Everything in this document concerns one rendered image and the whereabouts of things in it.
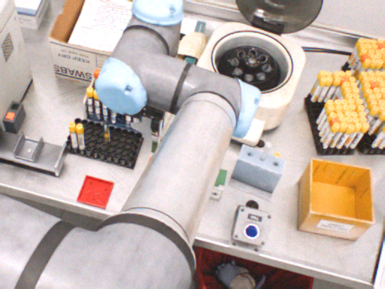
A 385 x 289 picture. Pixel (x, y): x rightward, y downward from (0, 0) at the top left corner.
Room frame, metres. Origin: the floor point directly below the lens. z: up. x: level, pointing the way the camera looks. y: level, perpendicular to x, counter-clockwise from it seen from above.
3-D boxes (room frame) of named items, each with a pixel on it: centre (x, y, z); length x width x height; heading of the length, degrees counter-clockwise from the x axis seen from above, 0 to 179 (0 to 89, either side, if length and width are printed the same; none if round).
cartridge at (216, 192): (0.55, -0.17, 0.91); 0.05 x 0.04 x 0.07; 167
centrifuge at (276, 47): (0.82, -0.25, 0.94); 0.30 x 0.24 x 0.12; 158
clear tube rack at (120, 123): (0.75, 0.03, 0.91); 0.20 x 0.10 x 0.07; 77
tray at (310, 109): (0.74, -0.47, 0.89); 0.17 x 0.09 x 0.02; 4
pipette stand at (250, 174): (0.58, -0.27, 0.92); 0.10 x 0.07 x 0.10; 69
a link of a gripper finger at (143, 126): (0.56, -0.01, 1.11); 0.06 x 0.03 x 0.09; 77
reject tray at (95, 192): (0.53, 0.10, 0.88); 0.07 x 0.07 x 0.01; 77
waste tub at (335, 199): (0.51, -0.43, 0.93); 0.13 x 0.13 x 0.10; 81
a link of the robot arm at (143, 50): (0.47, 0.00, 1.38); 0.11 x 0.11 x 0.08; 70
